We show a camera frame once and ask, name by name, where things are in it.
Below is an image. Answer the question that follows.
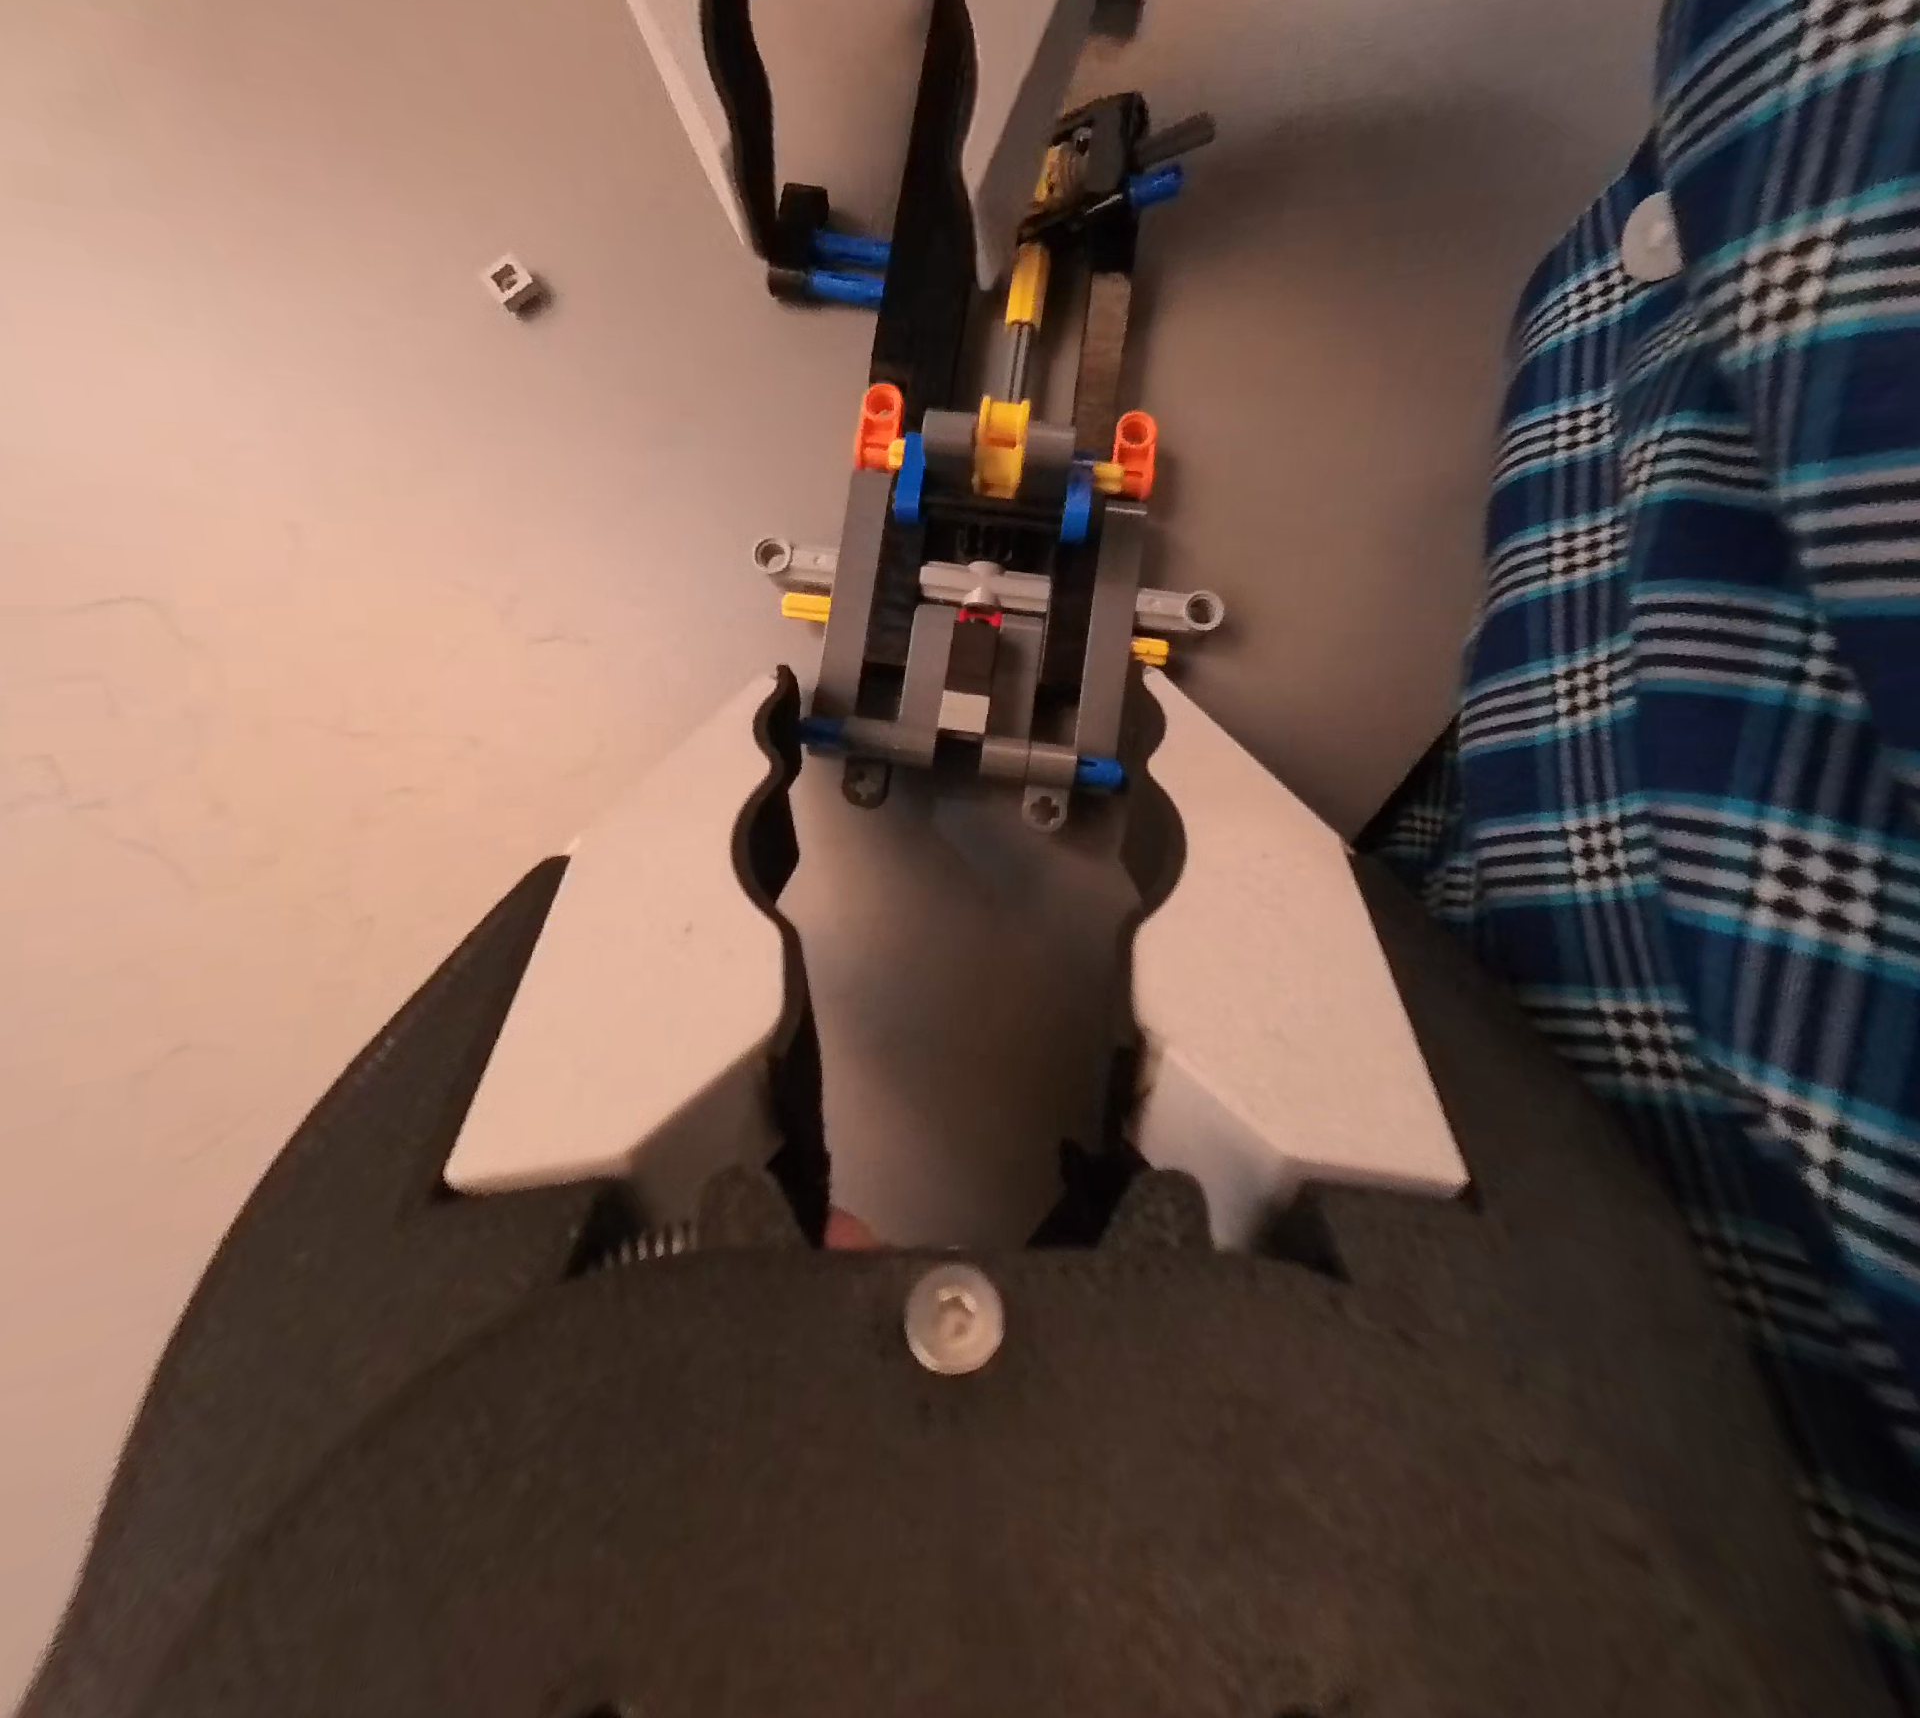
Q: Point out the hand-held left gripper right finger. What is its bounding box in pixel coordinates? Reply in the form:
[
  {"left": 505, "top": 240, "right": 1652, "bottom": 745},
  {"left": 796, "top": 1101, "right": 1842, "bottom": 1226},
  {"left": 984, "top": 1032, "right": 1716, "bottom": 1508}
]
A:
[{"left": 1112, "top": 668, "right": 1471, "bottom": 1251}]

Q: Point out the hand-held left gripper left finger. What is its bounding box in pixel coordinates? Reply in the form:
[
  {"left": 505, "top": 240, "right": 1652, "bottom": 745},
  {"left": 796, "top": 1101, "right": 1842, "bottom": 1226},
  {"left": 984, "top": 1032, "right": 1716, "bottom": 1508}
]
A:
[{"left": 438, "top": 662, "right": 834, "bottom": 1247}]

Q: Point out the black connector with blue pins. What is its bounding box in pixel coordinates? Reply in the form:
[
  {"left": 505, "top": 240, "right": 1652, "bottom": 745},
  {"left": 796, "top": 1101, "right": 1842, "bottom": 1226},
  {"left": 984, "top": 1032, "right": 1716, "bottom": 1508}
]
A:
[{"left": 763, "top": 181, "right": 897, "bottom": 314}]

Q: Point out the grey lego assembly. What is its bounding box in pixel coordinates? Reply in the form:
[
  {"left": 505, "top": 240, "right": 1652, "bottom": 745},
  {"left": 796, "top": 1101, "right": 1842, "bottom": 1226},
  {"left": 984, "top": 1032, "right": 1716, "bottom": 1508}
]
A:
[{"left": 749, "top": 90, "right": 1230, "bottom": 835}]

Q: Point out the blue plaid shirt person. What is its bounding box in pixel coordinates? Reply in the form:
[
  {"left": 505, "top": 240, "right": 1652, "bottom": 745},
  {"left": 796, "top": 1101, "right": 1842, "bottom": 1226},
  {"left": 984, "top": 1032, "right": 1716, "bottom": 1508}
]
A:
[{"left": 1356, "top": 0, "right": 1920, "bottom": 1718}]

